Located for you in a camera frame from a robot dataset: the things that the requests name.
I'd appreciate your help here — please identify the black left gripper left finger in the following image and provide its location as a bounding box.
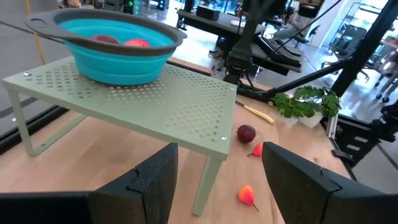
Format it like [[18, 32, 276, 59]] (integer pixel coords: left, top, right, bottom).
[[90, 142, 179, 224]]

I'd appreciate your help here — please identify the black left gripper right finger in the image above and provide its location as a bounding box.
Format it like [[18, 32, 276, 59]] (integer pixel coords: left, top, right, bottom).
[[262, 141, 398, 224]]

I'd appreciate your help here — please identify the dark red round fruit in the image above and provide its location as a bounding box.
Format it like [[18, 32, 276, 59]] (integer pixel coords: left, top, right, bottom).
[[91, 34, 121, 45], [236, 124, 257, 144]]

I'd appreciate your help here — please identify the blue collapsible colander bowl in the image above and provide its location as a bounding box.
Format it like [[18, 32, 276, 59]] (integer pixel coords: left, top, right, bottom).
[[24, 8, 188, 87]]

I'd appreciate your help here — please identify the red orange mango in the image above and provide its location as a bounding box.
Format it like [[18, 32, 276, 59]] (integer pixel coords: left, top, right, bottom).
[[123, 38, 150, 48]]

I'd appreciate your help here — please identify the small orange red fruit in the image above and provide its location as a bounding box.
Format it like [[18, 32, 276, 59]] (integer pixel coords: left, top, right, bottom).
[[237, 185, 260, 213], [247, 143, 264, 158]]

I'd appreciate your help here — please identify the green leafy herb bunch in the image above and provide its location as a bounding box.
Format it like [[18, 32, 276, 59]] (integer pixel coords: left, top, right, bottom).
[[269, 86, 342, 129]]

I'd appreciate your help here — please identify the pale green perforated box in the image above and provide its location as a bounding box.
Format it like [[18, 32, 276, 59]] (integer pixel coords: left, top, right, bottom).
[[2, 55, 238, 217]]

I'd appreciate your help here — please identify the black diagonal beam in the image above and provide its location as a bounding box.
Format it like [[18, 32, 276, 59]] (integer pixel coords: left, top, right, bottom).
[[273, 57, 357, 94]]

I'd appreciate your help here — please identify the black office chair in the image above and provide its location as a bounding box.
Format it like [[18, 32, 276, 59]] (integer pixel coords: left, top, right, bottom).
[[322, 24, 369, 68]]

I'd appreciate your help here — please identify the black desk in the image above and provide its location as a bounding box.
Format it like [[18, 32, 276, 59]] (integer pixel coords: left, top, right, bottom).
[[176, 8, 302, 76]]

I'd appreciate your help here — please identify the computer with green lights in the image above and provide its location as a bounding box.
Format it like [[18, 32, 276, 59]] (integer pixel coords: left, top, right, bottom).
[[123, 0, 141, 16]]

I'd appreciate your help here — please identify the black box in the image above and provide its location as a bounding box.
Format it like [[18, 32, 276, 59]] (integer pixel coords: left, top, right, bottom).
[[195, 5, 221, 21]]

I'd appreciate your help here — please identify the knife with wooden handle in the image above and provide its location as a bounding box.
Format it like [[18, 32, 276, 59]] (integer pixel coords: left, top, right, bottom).
[[235, 100, 275, 124]]

